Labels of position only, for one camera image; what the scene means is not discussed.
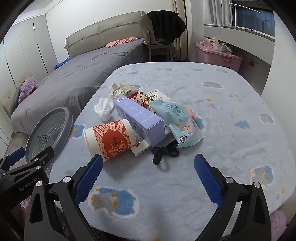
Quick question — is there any pink cloth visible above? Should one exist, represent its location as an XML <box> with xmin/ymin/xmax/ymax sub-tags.
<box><xmin>105</xmin><ymin>37</ymin><xmax>139</xmax><ymax>48</ymax></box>

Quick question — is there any beige curtain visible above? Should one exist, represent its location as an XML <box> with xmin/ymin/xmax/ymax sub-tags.
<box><xmin>173</xmin><ymin>0</ymin><xmax>192</xmax><ymax>62</ymax></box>

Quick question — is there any pink storage box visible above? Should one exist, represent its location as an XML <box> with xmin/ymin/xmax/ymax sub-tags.
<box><xmin>194</xmin><ymin>41</ymin><xmax>244</xmax><ymax>72</ymax></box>

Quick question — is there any light blue printed blanket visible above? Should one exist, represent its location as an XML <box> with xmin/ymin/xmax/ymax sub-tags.
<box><xmin>50</xmin><ymin>61</ymin><xmax>293</xmax><ymax>238</ymax></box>

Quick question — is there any pink packet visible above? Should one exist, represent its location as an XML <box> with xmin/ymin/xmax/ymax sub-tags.
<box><xmin>184</xmin><ymin>105</ymin><xmax>196</xmax><ymax>120</ymax></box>

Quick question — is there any light blue printed packet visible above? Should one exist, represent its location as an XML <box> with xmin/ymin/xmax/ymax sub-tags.
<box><xmin>148</xmin><ymin>100</ymin><xmax>205</xmax><ymax>149</ymax></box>

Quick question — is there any pile of clothes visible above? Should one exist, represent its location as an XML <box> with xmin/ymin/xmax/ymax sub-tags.
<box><xmin>200</xmin><ymin>37</ymin><xmax>241</xmax><ymax>55</ymax></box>

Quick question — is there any grey bed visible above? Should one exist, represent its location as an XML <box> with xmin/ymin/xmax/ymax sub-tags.
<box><xmin>10</xmin><ymin>37</ymin><xmax>149</xmax><ymax>135</ymax></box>

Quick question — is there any purple knitted cloth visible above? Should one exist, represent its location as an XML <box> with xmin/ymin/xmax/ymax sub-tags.
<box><xmin>18</xmin><ymin>77</ymin><xmax>37</xmax><ymax>103</ymax></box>

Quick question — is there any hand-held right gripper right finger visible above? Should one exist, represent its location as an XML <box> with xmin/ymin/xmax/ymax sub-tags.
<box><xmin>194</xmin><ymin>153</ymin><xmax>272</xmax><ymax>241</ymax></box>

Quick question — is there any blue cloth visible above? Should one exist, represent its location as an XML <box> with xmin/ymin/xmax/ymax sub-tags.
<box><xmin>54</xmin><ymin>58</ymin><xmax>70</xmax><ymax>70</ymax></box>

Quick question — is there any white window ledge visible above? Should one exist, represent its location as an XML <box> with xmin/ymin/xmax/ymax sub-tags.
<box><xmin>203</xmin><ymin>24</ymin><xmax>275</xmax><ymax>67</ymax></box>

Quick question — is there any white and green medicine box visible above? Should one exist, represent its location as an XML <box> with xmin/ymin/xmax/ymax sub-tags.
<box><xmin>146</xmin><ymin>90</ymin><xmax>170</xmax><ymax>102</ymax></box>

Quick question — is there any beige chair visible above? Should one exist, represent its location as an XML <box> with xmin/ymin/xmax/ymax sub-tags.
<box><xmin>139</xmin><ymin>13</ymin><xmax>176</xmax><ymax>62</ymax></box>

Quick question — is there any purple cardboard box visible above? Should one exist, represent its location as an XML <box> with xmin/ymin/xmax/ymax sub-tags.
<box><xmin>112</xmin><ymin>95</ymin><xmax>166</xmax><ymax>147</ymax></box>

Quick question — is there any crumpled beige paper wrapper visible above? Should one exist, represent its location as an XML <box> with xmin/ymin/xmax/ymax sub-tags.
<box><xmin>109</xmin><ymin>83</ymin><xmax>142</xmax><ymax>99</ymax></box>

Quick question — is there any beige bed headboard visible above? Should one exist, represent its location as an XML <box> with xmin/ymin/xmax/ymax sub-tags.
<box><xmin>65</xmin><ymin>10</ymin><xmax>146</xmax><ymax>58</ymax></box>

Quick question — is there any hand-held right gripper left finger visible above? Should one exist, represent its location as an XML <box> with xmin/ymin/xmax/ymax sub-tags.
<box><xmin>23</xmin><ymin>154</ymin><xmax>104</xmax><ymax>241</ymax></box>

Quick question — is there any red and white paper cup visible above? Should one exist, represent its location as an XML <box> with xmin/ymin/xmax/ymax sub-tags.
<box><xmin>83</xmin><ymin>119</ymin><xmax>137</xmax><ymax>163</ymax></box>

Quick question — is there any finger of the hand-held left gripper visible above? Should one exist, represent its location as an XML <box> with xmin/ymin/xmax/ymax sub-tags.
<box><xmin>0</xmin><ymin>147</ymin><xmax>26</xmax><ymax>172</ymax></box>
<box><xmin>0</xmin><ymin>146</ymin><xmax>55</xmax><ymax>181</ymax></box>

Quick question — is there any pink fuzzy clothing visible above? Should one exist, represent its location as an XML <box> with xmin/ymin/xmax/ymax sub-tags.
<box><xmin>269</xmin><ymin>210</ymin><xmax>287</xmax><ymax>241</ymax></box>

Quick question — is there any window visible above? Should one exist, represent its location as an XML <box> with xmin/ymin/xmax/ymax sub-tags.
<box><xmin>231</xmin><ymin>0</ymin><xmax>275</xmax><ymax>42</ymax></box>

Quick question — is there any black jacket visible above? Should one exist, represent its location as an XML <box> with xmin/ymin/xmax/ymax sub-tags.
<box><xmin>147</xmin><ymin>10</ymin><xmax>186</xmax><ymax>44</ymax></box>

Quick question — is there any beige cushion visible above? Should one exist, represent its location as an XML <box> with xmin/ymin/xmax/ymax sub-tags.
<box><xmin>0</xmin><ymin>85</ymin><xmax>21</xmax><ymax>116</ymax></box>

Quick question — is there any white sheer curtain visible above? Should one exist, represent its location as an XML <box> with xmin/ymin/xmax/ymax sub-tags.
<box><xmin>202</xmin><ymin>0</ymin><xmax>233</xmax><ymax>27</ymax></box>

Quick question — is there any white wardrobe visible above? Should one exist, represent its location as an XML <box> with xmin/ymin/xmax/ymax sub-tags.
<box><xmin>0</xmin><ymin>14</ymin><xmax>58</xmax><ymax>112</ymax></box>

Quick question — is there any black hair tie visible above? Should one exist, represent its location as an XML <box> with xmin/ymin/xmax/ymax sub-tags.
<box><xmin>151</xmin><ymin>140</ymin><xmax>180</xmax><ymax>165</ymax></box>

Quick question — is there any beige and red snack packet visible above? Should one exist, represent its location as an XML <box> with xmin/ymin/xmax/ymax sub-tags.
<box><xmin>128</xmin><ymin>91</ymin><xmax>158</xmax><ymax>114</ymax></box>

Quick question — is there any grey perforated waste basket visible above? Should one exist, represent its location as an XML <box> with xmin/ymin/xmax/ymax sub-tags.
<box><xmin>25</xmin><ymin>107</ymin><xmax>73</xmax><ymax>176</ymax></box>

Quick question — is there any white rolled sock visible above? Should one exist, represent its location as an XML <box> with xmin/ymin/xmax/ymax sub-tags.
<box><xmin>94</xmin><ymin>97</ymin><xmax>114</xmax><ymax>121</ymax></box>

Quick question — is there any small white box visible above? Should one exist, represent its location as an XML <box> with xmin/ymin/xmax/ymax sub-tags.
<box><xmin>131</xmin><ymin>139</ymin><xmax>152</xmax><ymax>158</ymax></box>

